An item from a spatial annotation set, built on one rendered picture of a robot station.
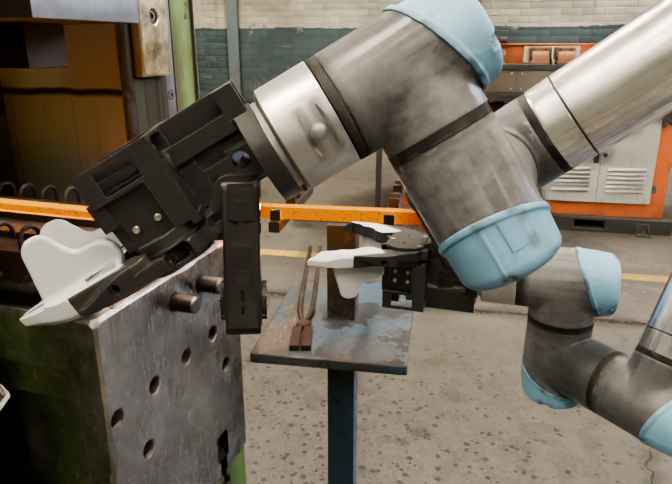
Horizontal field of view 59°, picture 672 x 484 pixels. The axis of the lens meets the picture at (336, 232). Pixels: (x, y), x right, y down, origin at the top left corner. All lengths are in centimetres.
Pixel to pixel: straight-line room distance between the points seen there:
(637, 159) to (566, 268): 379
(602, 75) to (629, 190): 403
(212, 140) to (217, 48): 858
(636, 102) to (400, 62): 20
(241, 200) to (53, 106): 91
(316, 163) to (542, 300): 41
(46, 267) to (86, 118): 81
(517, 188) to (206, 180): 20
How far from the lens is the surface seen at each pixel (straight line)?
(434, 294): 75
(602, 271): 72
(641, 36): 50
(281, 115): 37
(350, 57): 38
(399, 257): 70
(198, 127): 40
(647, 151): 449
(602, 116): 49
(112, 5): 90
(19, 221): 100
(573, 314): 73
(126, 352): 86
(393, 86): 37
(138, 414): 92
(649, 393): 69
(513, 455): 208
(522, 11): 835
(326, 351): 116
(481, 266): 39
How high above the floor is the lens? 124
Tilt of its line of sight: 18 degrees down
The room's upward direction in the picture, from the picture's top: straight up
